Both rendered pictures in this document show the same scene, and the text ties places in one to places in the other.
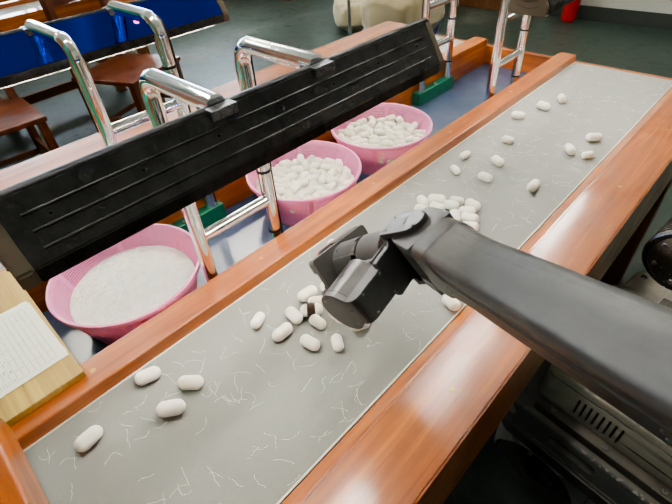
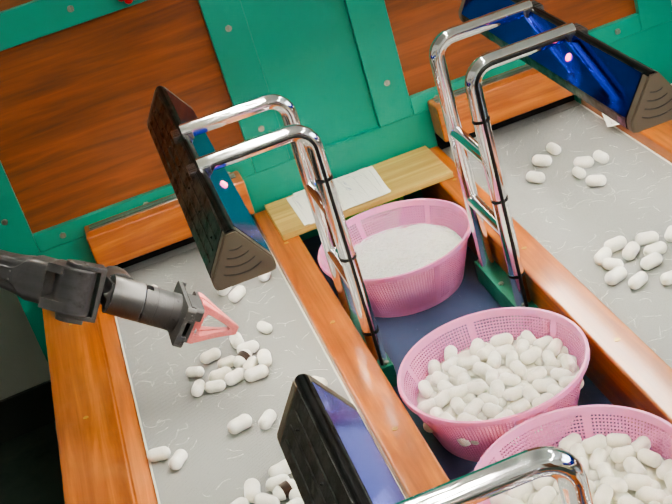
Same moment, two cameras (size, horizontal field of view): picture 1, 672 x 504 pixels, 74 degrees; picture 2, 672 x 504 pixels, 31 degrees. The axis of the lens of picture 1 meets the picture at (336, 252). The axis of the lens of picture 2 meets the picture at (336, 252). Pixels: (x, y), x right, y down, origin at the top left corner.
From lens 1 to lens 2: 2.01 m
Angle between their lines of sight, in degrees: 95
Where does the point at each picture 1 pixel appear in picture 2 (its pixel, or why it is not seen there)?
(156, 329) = (298, 266)
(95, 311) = (382, 242)
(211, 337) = (277, 305)
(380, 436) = (97, 374)
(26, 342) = not seen: hidden behind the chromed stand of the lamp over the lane
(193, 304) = (308, 283)
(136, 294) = (376, 259)
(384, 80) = (194, 227)
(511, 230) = not seen: outside the picture
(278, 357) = (220, 342)
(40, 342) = not seen: hidden behind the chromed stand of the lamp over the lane
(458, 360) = (99, 428)
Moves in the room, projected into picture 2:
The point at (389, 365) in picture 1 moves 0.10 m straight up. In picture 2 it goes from (149, 403) to (127, 350)
